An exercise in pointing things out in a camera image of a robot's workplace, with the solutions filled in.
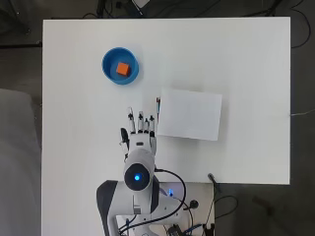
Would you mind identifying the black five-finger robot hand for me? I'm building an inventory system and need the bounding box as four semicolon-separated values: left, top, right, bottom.
118;105;158;162

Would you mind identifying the orange cube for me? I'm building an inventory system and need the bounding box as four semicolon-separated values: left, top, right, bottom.
115;61;132;78

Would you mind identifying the white paper-covered book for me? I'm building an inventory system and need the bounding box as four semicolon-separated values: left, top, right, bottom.
156;87;223;143

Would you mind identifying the blue round tub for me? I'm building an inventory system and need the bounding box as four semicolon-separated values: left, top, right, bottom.
100;46;141;87

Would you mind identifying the black round plug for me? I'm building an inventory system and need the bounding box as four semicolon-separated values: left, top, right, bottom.
182;199;200;211

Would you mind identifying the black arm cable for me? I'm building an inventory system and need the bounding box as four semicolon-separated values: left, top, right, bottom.
117;167;188;236

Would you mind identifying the black looped cable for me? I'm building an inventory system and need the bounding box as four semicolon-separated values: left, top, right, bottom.
212;195;239;221

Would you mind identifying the white cable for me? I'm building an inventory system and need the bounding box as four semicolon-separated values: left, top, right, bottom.
289;108;315;118

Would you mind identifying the thin black floor cable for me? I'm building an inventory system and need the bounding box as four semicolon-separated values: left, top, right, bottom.
289;0;312;49

